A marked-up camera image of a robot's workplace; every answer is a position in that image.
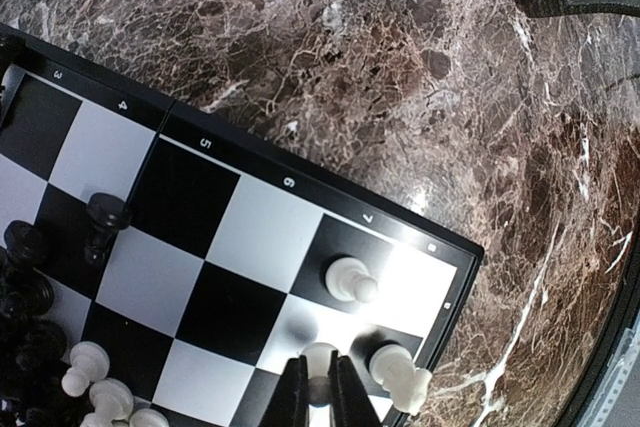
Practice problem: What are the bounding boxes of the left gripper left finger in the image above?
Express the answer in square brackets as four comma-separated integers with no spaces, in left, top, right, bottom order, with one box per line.
[259,355,309,427]

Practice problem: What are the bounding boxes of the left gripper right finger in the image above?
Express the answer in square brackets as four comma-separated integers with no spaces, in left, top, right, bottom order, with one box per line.
[328,351,382,427]

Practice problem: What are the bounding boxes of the white chess piece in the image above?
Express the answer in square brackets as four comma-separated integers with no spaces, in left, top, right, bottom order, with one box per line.
[368,344,433,416]
[302,342,336,407]
[325,257,378,303]

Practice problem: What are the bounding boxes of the black grey chessboard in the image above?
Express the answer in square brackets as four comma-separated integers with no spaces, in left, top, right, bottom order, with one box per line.
[1,26,484,426]

